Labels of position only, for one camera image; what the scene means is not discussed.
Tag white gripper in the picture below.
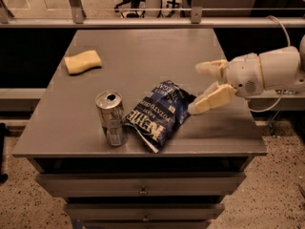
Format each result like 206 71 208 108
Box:
188 53 264 115

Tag blue chip bag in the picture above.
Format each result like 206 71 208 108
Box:
126 80 195 153

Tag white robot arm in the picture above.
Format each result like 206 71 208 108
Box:
188 40 305 115

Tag silver redbull can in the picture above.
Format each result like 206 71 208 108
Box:
95 90 127 146

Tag top grey drawer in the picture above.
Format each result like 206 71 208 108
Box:
36 172 245 198

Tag grey drawer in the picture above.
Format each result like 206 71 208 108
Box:
65 203 224 222
36 172 245 198
84 221 210 229

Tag yellow sponge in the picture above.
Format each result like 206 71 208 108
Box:
64 51 102 74

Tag grey metal railing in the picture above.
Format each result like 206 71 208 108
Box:
1 0 305 29

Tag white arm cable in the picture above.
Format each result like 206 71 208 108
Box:
247 14 292 114

